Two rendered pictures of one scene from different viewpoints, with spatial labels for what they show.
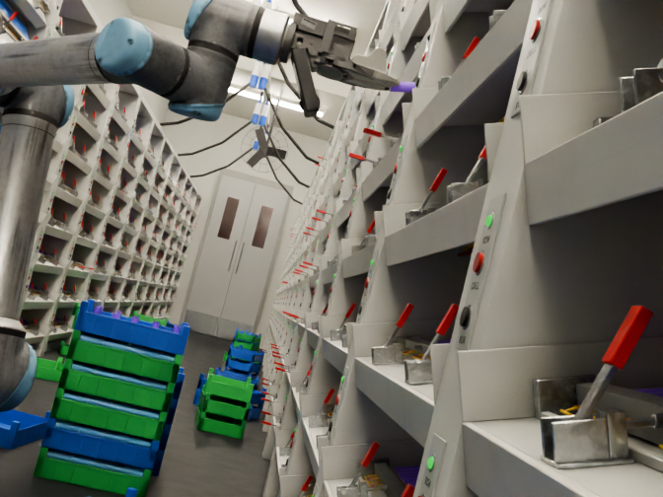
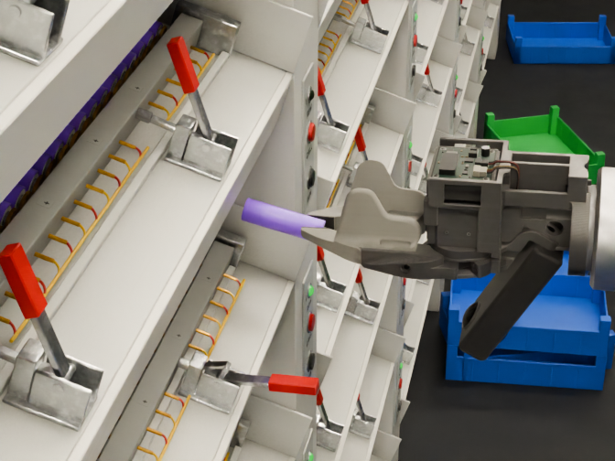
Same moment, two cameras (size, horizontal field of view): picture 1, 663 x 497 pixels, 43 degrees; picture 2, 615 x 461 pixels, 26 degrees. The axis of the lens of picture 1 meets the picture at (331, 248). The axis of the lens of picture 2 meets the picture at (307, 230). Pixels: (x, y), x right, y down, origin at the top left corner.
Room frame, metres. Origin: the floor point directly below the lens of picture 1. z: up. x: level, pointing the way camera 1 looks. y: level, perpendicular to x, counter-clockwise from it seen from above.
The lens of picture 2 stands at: (2.32, 0.20, 1.53)
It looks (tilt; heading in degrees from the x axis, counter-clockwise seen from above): 30 degrees down; 195
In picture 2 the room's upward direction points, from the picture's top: straight up
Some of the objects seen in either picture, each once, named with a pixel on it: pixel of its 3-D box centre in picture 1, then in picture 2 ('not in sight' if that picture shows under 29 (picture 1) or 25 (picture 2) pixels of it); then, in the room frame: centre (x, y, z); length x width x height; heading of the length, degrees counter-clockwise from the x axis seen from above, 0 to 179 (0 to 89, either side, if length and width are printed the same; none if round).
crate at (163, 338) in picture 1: (134, 325); not in sight; (2.42, 0.49, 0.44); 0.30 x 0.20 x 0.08; 100
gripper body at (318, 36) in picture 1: (319, 47); (505, 213); (1.45, 0.11, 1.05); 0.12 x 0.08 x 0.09; 94
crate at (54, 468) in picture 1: (96, 464); not in sight; (2.42, 0.49, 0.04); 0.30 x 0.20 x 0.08; 100
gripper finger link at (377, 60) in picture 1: (377, 64); (369, 195); (1.44, 0.00, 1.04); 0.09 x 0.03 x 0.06; 89
